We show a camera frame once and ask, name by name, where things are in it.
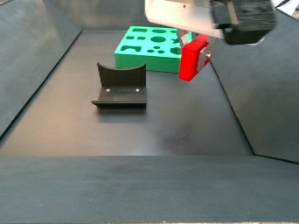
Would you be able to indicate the red double-square block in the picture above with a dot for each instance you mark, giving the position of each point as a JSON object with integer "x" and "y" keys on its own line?
{"x": 190, "y": 57}

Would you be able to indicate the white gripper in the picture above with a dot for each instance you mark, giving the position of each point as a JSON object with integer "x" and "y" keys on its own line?
{"x": 190, "y": 16}

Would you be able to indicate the black curved stand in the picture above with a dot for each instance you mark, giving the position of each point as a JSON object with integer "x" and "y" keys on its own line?
{"x": 122, "y": 87}

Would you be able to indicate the green shape-sorter board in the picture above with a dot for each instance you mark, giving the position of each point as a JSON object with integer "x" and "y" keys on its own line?
{"x": 152, "y": 46}

